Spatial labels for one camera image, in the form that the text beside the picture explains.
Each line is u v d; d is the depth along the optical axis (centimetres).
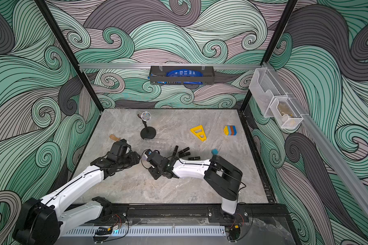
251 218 71
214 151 95
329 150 52
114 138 103
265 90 77
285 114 65
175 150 97
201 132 105
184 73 92
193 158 92
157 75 92
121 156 66
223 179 46
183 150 95
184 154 93
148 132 104
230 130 104
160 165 64
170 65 93
